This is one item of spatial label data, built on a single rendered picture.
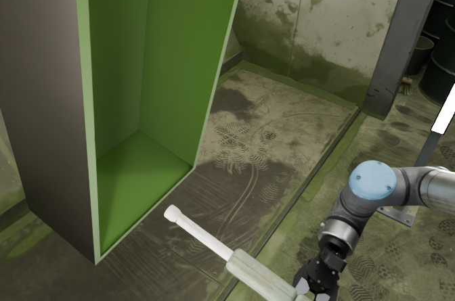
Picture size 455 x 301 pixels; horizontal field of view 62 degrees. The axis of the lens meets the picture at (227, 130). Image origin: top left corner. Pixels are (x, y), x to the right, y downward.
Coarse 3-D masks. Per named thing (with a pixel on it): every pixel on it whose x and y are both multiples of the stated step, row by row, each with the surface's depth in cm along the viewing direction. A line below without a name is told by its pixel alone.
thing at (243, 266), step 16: (176, 208) 86; (192, 224) 84; (208, 240) 82; (224, 256) 81; (240, 256) 80; (240, 272) 79; (256, 272) 79; (272, 272) 80; (256, 288) 78; (272, 288) 77; (288, 288) 78
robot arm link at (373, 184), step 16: (352, 176) 87; (368, 176) 84; (384, 176) 84; (400, 176) 86; (352, 192) 87; (368, 192) 83; (384, 192) 82; (400, 192) 85; (352, 208) 90; (368, 208) 87
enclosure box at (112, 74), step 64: (0, 0) 76; (64, 0) 65; (128, 0) 128; (192, 0) 125; (0, 64) 92; (64, 64) 76; (128, 64) 148; (192, 64) 141; (64, 128) 91; (128, 128) 175; (192, 128) 161; (64, 192) 114; (128, 192) 159
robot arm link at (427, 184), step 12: (408, 168) 88; (420, 168) 88; (432, 168) 85; (444, 168) 88; (408, 180) 85; (420, 180) 84; (432, 180) 81; (444, 180) 77; (408, 192) 85; (420, 192) 83; (432, 192) 79; (444, 192) 75; (408, 204) 87; (420, 204) 86; (432, 204) 81; (444, 204) 76
